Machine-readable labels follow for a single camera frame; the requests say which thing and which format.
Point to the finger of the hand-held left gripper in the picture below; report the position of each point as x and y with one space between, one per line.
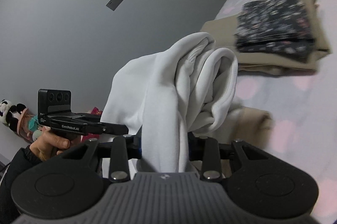
115 130

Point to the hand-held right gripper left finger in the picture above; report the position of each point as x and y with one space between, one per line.
135 147

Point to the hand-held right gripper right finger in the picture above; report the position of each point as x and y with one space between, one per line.
194 150

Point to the white sweatshirt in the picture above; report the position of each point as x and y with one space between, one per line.
163 87

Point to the person's left forearm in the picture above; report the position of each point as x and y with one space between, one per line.
15 174

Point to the person's left hand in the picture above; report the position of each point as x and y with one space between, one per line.
44 143

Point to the pink red toy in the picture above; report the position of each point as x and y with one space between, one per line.
95 111

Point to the teal plush toy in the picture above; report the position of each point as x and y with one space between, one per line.
33 124

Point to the panda plush toy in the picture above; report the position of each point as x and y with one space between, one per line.
6 111

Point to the dark floral garment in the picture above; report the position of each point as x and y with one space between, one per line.
273 21

